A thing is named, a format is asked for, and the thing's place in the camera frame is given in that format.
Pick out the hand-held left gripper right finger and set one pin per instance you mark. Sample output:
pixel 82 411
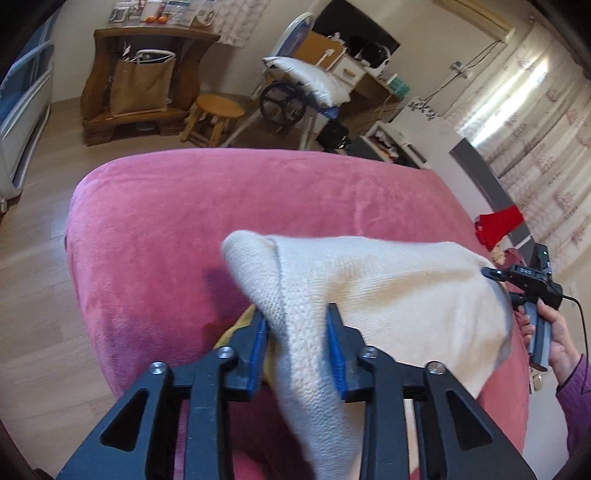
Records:
pixel 336 355

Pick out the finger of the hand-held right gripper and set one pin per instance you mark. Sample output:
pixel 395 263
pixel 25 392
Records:
pixel 496 274

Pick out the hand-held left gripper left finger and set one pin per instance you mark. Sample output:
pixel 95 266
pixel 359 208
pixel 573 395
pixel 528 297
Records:
pixel 259 360

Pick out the cream knitted sweater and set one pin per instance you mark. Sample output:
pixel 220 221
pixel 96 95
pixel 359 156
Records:
pixel 392 286

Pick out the person's right forearm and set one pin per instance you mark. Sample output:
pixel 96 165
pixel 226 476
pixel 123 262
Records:
pixel 575 392

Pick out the person's right hand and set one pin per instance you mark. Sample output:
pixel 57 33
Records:
pixel 561 341

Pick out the cream fabric flower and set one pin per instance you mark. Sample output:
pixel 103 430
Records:
pixel 497 254

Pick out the yellow folded cloth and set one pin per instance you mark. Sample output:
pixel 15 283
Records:
pixel 238 330

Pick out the red garment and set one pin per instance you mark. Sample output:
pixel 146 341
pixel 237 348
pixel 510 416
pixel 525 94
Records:
pixel 501 224

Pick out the grey and white headboard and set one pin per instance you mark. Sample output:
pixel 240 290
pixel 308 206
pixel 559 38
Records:
pixel 480 175

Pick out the patterned curtain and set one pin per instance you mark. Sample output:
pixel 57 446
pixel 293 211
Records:
pixel 531 138

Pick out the white nightstand with flower decal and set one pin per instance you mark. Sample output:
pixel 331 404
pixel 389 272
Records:
pixel 415 134

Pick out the bed with pink sheet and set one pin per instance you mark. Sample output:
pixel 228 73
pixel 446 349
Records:
pixel 184 207

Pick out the teal desktop organizer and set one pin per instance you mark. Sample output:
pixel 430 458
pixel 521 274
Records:
pixel 398 85

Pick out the black bag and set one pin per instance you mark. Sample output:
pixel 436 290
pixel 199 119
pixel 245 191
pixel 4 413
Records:
pixel 332 134

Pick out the wooden desk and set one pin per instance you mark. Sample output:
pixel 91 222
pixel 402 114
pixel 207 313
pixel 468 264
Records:
pixel 369 87

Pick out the white drawer cabinet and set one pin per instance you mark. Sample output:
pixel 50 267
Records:
pixel 348 69

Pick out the black white round appliance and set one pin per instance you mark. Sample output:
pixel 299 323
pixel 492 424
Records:
pixel 371 53

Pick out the round wooden stool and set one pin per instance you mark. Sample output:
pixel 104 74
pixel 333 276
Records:
pixel 219 106

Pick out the black wheel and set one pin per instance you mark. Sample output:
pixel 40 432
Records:
pixel 282 104

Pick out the white pillow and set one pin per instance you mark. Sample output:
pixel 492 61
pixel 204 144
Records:
pixel 309 78

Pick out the black television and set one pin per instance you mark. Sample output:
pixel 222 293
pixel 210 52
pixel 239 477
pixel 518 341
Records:
pixel 355 21

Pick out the brown tote bag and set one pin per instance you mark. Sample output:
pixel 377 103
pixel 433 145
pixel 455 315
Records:
pixel 138 87

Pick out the blue chair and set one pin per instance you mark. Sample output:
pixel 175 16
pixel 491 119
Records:
pixel 293 34

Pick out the wooden console table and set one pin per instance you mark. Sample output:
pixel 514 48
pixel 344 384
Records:
pixel 101 74

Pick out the white blue baby crib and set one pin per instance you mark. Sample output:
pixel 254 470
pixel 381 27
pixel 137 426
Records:
pixel 27 115

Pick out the blue white package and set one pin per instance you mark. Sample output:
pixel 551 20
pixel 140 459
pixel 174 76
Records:
pixel 180 10

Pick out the white wall power strip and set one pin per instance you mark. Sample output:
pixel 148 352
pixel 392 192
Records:
pixel 460 68

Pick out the wall air conditioner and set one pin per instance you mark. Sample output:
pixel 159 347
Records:
pixel 480 16

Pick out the white textured wall hanging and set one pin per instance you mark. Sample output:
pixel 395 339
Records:
pixel 240 23

